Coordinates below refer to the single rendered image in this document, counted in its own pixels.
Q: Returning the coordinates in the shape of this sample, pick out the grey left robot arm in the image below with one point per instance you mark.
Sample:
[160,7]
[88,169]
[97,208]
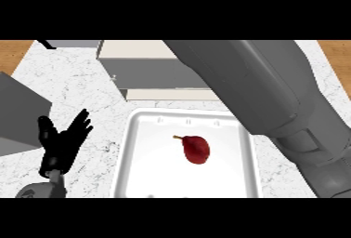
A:
[47,188]

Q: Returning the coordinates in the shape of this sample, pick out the dark red fruit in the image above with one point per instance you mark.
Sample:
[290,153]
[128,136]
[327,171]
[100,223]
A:
[197,150]

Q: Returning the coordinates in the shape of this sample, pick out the white tray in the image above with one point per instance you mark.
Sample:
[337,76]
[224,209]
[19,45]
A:
[184,167]

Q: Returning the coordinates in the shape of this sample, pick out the grey box appliance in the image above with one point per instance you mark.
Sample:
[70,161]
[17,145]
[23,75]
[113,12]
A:
[19,117]

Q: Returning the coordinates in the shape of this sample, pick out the grey and cream tiered shelf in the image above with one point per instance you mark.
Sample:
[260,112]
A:
[151,74]

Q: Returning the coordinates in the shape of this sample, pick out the grey flat object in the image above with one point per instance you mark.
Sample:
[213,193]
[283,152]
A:
[69,44]

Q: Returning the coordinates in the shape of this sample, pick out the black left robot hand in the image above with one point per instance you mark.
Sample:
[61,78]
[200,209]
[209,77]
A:
[63,145]

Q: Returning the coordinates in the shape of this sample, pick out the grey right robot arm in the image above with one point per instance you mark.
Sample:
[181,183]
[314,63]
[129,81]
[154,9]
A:
[269,99]

